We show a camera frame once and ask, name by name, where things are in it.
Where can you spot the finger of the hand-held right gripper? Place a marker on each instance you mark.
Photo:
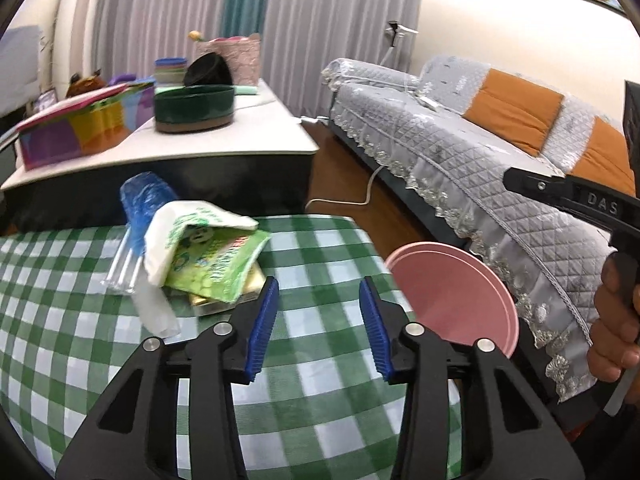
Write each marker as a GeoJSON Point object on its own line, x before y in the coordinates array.
{"type": "Point", "coordinates": [540, 185]}

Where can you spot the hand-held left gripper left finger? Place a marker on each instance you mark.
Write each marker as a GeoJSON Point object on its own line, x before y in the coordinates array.
{"type": "Point", "coordinates": [260, 330]}

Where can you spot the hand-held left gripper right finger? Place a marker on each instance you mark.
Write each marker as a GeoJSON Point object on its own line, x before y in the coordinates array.
{"type": "Point", "coordinates": [377, 330]}

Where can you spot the green snack packet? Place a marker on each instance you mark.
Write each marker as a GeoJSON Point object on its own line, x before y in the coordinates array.
{"type": "Point", "coordinates": [215, 265]}

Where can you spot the pink plastic bin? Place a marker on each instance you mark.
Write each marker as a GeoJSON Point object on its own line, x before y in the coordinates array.
{"type": "Point", "coordinates": [450, 295]}

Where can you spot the white plastic bag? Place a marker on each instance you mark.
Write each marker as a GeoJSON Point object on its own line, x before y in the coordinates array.
{"type": "Point", "coordinates": [165, 240]}

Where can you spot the blue plastic bag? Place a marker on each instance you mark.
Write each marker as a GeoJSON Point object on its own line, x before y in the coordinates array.
{"type": "Point", "coordinates": [147, 200]}

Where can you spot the person's right hand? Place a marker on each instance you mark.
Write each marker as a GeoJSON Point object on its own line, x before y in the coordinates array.
{"type": "Point", "coordinates": [607, 330]}

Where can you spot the orange cushion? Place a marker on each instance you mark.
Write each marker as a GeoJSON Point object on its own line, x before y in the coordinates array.
{"type": "Point", "coordinates": [515, 110]}
{"type": "Point", "coordinates": [607, 155]}

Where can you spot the green checkered tablecloth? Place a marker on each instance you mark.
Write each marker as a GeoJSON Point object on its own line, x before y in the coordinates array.
{"type": "Point", "coordinates": [310, 410]}

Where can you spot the grey quilted covered sofa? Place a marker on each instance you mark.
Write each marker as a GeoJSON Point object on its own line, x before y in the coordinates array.
{"type": "Point", "coordinates": [450, 150]}

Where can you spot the white charger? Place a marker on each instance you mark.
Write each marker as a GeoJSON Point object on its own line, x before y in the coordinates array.
{"type": "Point", "coordinates": [428, 102]}

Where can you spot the white-topped coffee table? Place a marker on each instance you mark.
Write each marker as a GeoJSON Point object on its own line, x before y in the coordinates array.
{"type": "Point", "coordinates": [250, 130]}

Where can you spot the dark green round tin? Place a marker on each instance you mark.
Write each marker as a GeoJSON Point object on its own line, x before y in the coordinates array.
{"type": "Point", "coordinates": [195, 107]}

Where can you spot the mint green flat item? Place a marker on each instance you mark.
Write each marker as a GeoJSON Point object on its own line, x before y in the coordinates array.
{"type": "Point", "coordinates": [246, 90]}

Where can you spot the grey curtain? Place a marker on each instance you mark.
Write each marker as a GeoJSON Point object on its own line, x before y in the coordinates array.
{"type": "Point", "coordinates": [340, 15]}
{"type": "Point", "coordinates": [160, 5]}

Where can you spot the black round lid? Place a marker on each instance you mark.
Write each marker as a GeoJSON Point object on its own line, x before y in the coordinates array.
{"type": "Point", "coordinates": [207, 70]}

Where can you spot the colourful rectangular box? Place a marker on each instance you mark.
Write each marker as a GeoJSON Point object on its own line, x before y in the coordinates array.
{"type": "Point", "coordinates": [80, 130]}

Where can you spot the pink fabric basket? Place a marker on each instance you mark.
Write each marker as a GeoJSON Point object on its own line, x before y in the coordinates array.
{"type": "Point", "coordinates": [245, 60]}

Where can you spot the stack of coloured bowls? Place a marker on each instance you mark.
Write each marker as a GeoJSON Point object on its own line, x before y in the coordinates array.
{"type": "Point", "coordinates": [170, 69]}

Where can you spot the purple plastic object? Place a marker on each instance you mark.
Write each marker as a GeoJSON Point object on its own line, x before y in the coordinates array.
{"type": "Point", "coordinates": [122, 78]}

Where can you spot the brown stuffed toy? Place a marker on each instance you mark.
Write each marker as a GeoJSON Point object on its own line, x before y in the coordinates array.
{"type": "Point", "coordinates": [85, 85]}

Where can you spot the small yellow object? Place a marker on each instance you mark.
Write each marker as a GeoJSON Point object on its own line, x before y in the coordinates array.
{"type": "Point", "coordinates": [195, 36]}

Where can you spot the teal curtain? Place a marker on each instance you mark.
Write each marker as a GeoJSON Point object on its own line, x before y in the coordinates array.
{"type": "Point", "coordinates": [247, 0]}

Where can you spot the grey printed television cover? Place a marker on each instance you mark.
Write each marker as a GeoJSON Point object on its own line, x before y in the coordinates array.
{"type": "Point", "coordinates": [20, 70]}

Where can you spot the white standing air conditioner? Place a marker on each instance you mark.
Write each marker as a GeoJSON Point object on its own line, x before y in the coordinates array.
{"type": "Point", "coordinates": [75, 20]}

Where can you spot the small photo frame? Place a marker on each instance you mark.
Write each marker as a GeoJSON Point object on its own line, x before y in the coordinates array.
{"type": "Point", "coordinates": [47, 98]}

